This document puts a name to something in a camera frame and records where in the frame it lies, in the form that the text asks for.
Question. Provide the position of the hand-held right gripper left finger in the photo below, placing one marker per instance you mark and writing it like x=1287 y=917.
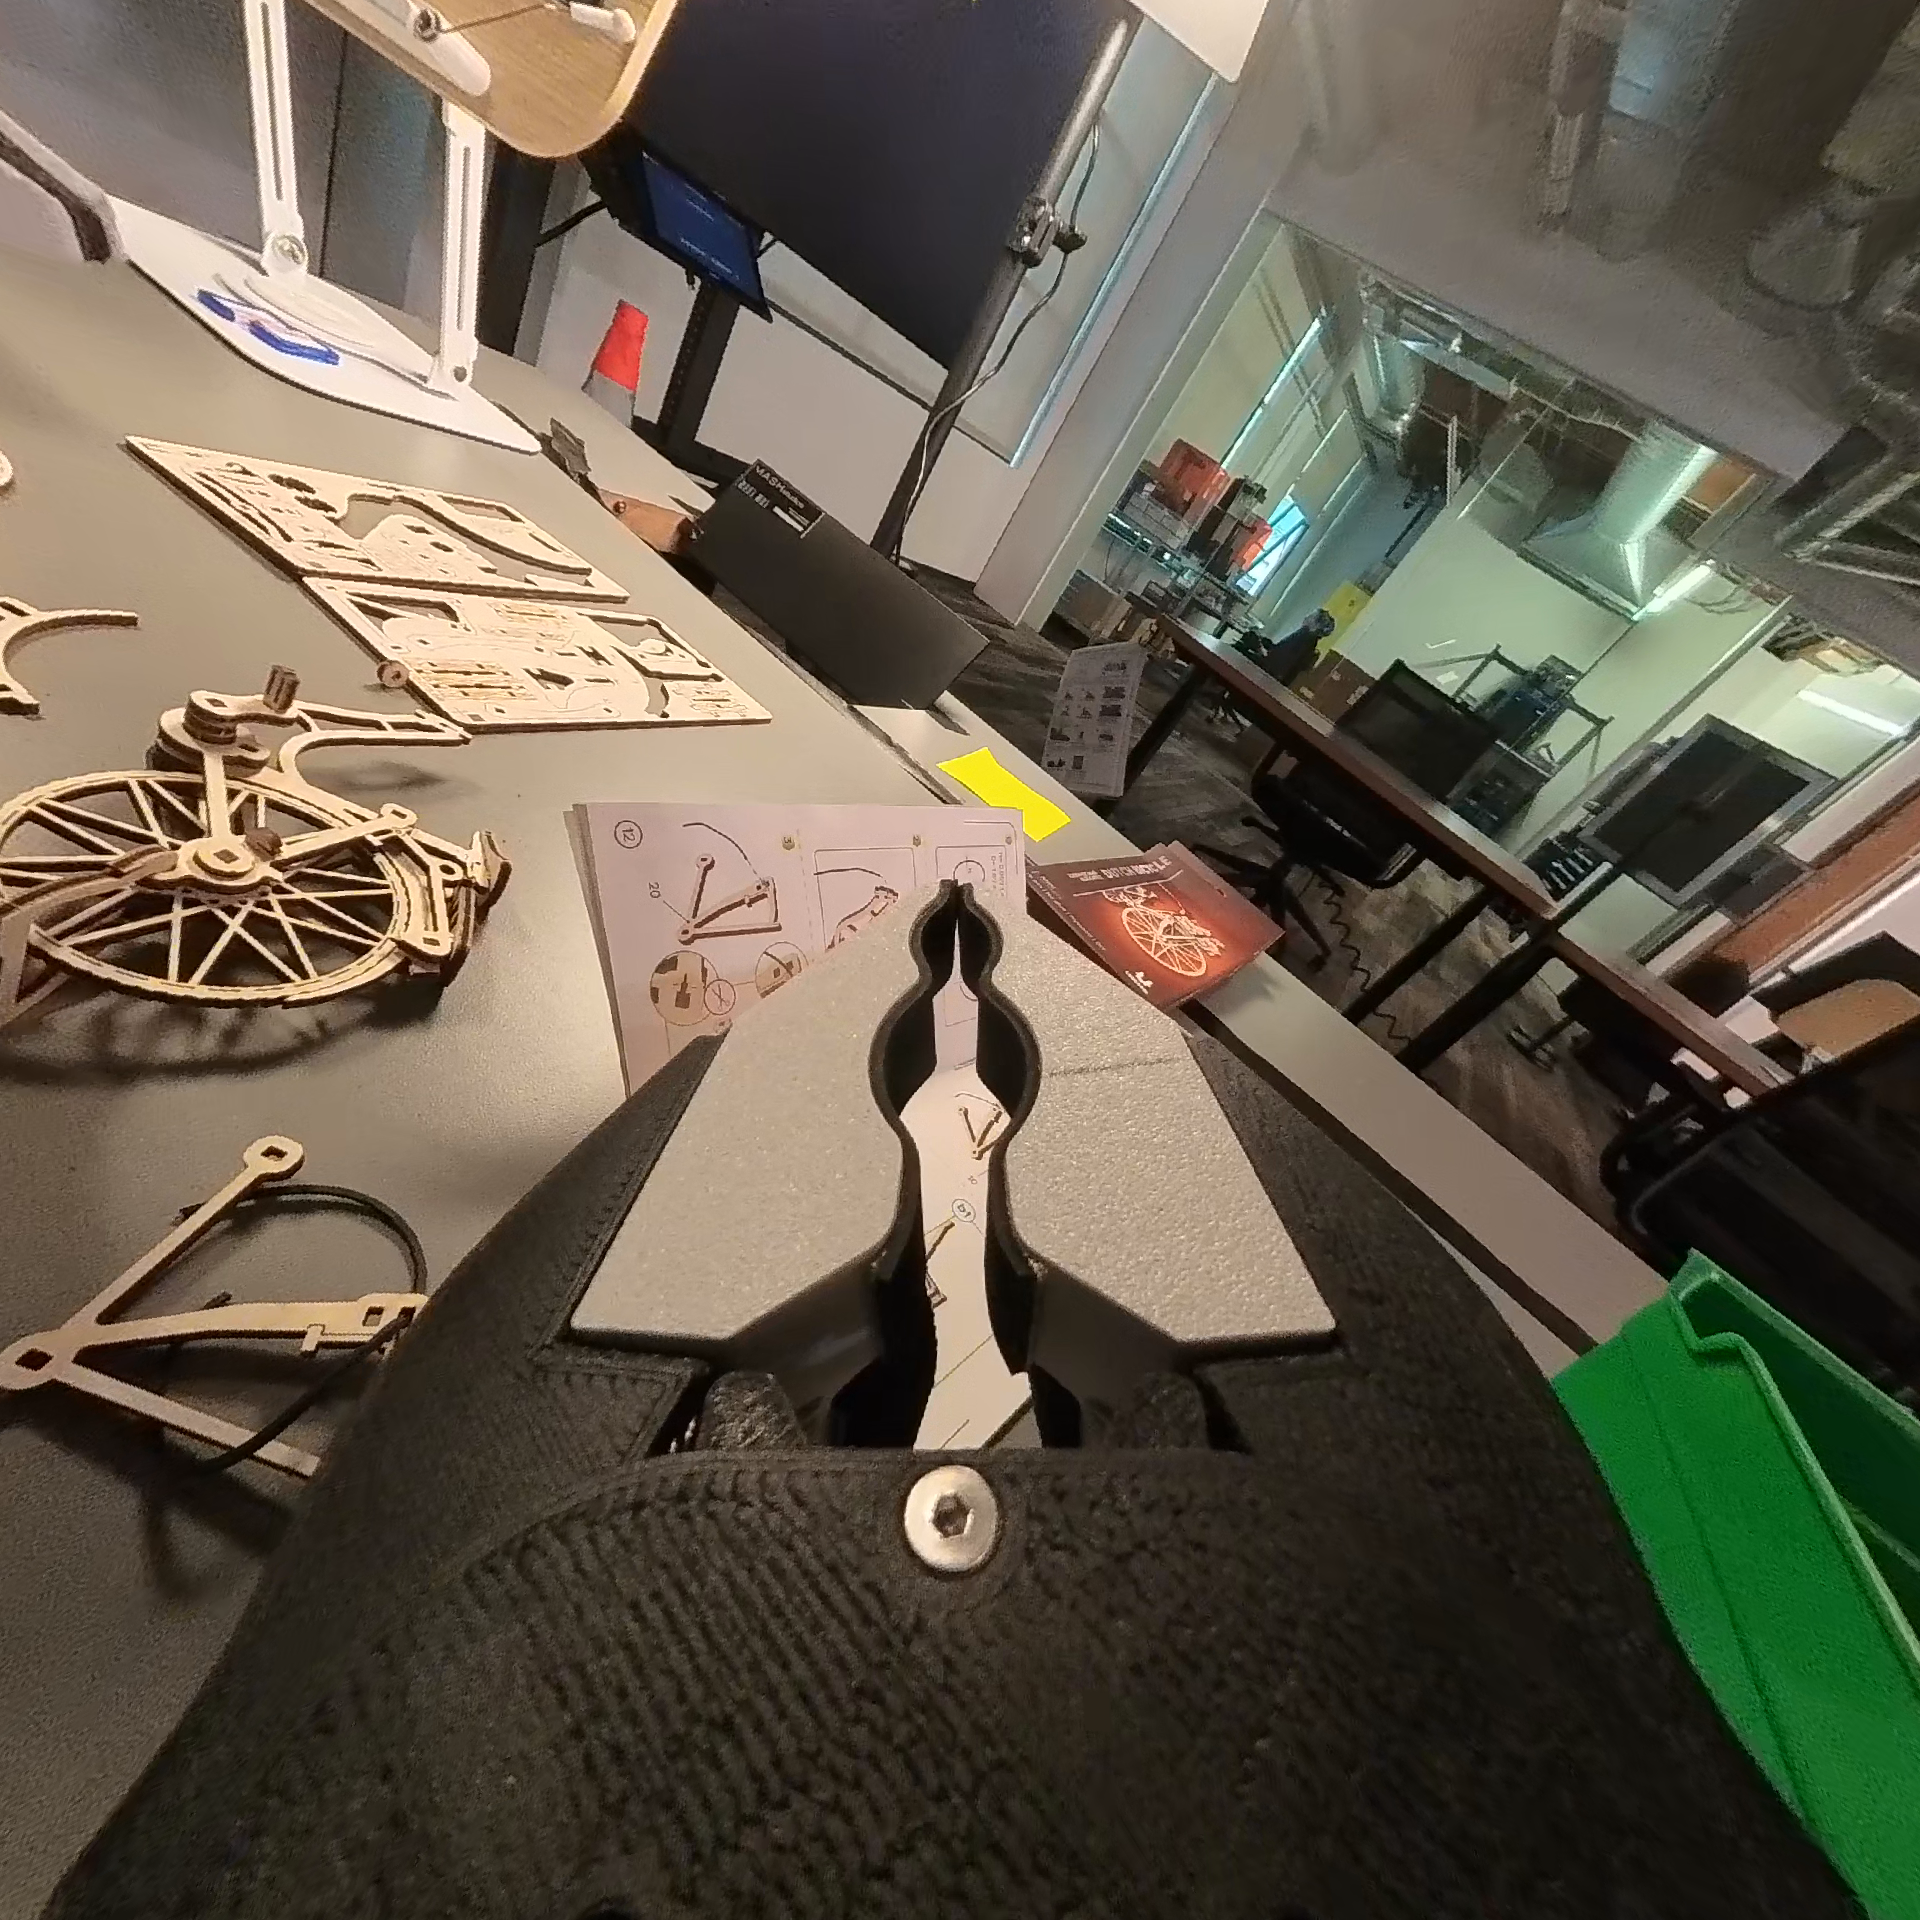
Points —
x=735 y=1184

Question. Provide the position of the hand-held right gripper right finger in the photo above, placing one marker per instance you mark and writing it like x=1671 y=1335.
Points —
x=1170 y=1184

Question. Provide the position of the wooden parts sheet with slots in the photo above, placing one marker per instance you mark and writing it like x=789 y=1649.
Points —
x=705 y=705

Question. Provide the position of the wooden parts sheet curved cutout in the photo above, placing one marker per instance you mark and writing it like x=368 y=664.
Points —
x=225 y=481

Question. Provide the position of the wooden bicycle model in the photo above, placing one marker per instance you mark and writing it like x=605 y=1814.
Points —
x=211 y=858

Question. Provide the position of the dark red product box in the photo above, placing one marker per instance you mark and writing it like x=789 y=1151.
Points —
x=1155 y=922

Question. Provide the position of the assembly instruction booklet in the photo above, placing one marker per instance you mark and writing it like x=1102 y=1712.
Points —
x=705 y=900

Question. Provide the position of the yellow sticky note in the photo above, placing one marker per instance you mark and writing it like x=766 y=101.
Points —
x=1005 y=795

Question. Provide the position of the printed leaflet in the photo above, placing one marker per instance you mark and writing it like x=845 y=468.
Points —
x=1098 y=720

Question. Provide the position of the black mesh office chair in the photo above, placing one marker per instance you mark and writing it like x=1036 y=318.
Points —
x=1771 y=1155

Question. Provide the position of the brown clipboard with clip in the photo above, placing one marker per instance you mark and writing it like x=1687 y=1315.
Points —
x=645 y=519

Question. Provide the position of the pale wooden chair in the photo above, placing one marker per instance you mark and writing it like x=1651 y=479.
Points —
x=1853 y=1012

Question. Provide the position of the shelf with orange machines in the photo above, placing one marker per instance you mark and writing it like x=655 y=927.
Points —
x=1192 y=481

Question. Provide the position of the green storage bin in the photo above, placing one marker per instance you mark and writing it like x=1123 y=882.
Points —
x=1771 y=1574

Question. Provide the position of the orange traffic cone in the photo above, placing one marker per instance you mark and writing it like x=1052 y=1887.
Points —
x=618 y=368

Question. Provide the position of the wooden curved fender part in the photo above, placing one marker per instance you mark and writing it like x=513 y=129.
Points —
x=61 y=613

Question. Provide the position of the small tablet on black stand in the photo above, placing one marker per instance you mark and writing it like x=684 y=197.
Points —
x=698 y=225

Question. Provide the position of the metal light stand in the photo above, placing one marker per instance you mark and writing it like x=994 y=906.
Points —
x=1035 y=225

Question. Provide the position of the small blue plastic piece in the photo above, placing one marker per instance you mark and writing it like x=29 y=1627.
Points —
x=271 y=332

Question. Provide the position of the large dark blue screen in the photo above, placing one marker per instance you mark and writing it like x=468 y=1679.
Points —
x=901 y=134

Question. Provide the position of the wooden book stand white base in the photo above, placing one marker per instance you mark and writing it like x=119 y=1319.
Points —
x=525 y=60

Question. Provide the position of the black curved bar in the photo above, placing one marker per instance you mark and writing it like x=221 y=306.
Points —
x=61 y=181

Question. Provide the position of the small wooden frame with band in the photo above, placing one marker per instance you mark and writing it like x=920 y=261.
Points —
x=225 y=1329

